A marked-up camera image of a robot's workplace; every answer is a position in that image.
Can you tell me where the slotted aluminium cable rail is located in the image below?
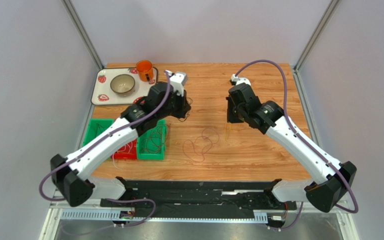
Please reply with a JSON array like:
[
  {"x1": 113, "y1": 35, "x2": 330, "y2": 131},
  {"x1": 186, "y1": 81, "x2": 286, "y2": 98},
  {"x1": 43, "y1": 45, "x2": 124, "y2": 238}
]
[{"x1": 59, "y1": 209, "x2": 269, "y2": 224}]

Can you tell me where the left aluminium frame post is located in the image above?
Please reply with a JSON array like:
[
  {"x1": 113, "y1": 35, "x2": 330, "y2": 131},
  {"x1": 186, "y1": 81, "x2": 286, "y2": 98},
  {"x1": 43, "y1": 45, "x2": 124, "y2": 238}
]
[{"x1": 61, "y1": 0, "x2": 105, "y2": 70}]

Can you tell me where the red plastic bin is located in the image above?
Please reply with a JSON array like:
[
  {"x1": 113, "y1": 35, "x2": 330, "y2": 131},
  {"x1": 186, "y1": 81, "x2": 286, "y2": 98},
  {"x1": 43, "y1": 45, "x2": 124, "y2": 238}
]
[{"x1": 111, "y1": 140, "x2": 138, "y2": 160}]

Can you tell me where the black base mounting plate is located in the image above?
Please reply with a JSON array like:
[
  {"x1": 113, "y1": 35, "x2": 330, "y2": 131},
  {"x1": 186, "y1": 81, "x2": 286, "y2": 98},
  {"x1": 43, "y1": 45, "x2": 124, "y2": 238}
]
[{"x1": 100, "y1": 179, "x2": 298, "y2": 219}]

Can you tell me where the left green plastic bin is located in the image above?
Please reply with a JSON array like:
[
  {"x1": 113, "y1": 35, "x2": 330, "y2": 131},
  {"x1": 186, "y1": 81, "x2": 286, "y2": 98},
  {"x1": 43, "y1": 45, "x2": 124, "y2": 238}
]
[{"x1": 82, "y1": 118, "x2": 115, "y2": 147}]

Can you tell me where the black thin cable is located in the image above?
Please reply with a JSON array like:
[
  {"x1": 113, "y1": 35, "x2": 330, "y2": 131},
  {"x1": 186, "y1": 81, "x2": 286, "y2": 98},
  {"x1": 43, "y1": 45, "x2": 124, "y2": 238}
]
[{"x1": 176, "y1": 96, "x2": 194, "y2": 123}]

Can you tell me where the right aluminium frame post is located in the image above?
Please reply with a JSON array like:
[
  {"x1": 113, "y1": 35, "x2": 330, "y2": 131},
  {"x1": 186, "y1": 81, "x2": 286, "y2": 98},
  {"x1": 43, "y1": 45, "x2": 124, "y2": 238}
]
[{"x1": 293, "y1": 0, "x2": 342, "y2": 73}]

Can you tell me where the green plastic bin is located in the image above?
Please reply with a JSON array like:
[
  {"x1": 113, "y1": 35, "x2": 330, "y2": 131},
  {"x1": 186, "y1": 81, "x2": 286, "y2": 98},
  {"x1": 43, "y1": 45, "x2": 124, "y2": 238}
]
[
  {"x1": 82, "y1": 118, "x2": 115, "y2": 147},
  {"x1": 136, "y1": 120, "x2": 168, "y2": 161}
]

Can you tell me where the right green plastic bin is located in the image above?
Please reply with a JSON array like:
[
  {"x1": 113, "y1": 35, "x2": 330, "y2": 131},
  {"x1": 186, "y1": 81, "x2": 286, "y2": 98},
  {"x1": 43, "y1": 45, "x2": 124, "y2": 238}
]
[{"x1": 136, "y1": 120, "x2": 168, "y2": 161}]

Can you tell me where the beige ceramic bowl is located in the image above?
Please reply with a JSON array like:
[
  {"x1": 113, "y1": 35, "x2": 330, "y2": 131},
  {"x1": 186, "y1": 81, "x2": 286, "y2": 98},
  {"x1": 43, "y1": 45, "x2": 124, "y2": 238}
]
[{"x1": 110, "y1": 74, "x2": 136, "y2": 97}]

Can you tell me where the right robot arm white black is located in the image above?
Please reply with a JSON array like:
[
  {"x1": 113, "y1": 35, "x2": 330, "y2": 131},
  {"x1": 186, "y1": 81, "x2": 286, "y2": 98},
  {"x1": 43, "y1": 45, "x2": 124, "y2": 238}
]
[{"x1": 226, "y1": 83, "x2": 357, "y2": 213}]

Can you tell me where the brown thin cable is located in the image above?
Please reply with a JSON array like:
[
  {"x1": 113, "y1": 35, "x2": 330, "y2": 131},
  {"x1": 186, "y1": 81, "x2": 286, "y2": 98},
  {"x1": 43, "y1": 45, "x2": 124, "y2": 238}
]
[{"x1": 140, "y1": 123, "x2": 170, "y2": 155}]

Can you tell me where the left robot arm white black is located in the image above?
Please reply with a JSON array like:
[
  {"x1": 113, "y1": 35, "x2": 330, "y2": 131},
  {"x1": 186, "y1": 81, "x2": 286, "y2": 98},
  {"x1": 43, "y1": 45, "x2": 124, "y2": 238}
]
[{"x1": 49, "y1": 81, "x2": 191, "y2": 207}]

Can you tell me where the orange mug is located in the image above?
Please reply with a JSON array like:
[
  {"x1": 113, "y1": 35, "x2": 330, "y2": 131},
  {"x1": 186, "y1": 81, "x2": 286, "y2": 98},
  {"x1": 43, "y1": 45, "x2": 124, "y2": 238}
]
[{"x1": 136, "y1": 60, "x2": 154, "y2": 82}]

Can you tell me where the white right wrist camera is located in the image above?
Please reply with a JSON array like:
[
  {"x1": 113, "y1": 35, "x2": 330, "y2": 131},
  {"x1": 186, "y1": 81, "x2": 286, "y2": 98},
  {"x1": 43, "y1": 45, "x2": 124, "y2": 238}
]
[{"x1": 230, "y1": 74, "x2": 251, "y2": 86}]

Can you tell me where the strawberry pattern white tray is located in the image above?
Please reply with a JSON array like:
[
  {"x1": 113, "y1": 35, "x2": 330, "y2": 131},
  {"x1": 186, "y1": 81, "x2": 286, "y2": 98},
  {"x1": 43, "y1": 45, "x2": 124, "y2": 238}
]
[{"x1": 91, "y1": 67, "x2": 158, "y2": 106}]

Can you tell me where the aluminium frame post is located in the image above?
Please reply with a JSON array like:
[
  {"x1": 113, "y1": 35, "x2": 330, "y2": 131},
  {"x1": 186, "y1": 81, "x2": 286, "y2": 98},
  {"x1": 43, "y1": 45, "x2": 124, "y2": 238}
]
[
  {"x1": 61, "y1": 0, "x2": 105, "y2": 70},
  {"x1": 293, "y1": 0, "x2": 342, "y2": 73}
]

